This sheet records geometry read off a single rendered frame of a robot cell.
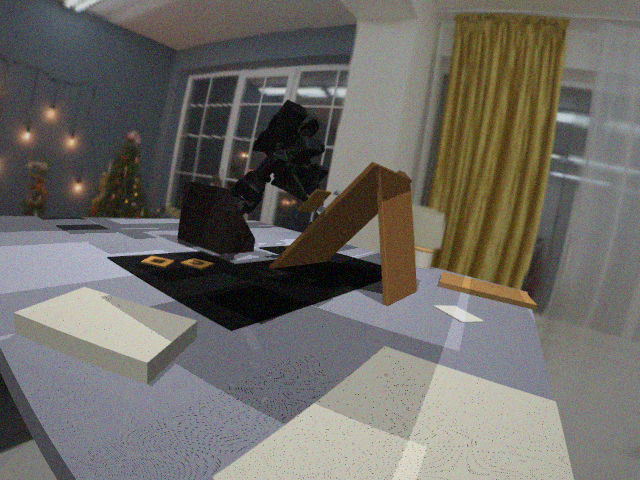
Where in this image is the brown letter tile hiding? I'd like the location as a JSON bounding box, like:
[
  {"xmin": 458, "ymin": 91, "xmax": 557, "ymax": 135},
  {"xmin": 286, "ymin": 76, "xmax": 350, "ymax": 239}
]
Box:
[
  {"xmin": 297, "ymin": 189, "xmax": 332, "ymax": 212},
  {"xmin": 180, "ymin": 258, "xmax": 214, "ymax": 270}
]

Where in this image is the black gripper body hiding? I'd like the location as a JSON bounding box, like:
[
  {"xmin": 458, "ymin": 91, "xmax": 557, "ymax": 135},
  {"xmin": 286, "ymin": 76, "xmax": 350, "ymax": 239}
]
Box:
[{"xmin": 257, "ymin": 140, "xmax": 328, "ymax": 185}]

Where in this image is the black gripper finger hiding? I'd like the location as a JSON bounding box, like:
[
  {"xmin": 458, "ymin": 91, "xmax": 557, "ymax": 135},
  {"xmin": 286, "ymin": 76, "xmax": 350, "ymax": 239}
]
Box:
[
  {"xmin": 302, "ymin": 170, "xmax": 322, "ymax": 196},
  {"xmin": 271, "ymin": 164, "xmax": 308, "ymax": 202}
]

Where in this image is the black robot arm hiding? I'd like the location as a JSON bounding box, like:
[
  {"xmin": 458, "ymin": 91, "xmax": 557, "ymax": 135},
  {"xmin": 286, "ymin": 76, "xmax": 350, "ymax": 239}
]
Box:
[{"xmin": 230, "ymin": 100, "xmax": 325, "ymax": 215}]

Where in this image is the orange flat rectangular board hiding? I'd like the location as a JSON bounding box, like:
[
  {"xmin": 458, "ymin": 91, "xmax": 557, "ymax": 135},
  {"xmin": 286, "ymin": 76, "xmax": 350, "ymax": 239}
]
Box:
[{"xmin": 439, "ymin": 272, "xmax": 538, "ymax": 310}]

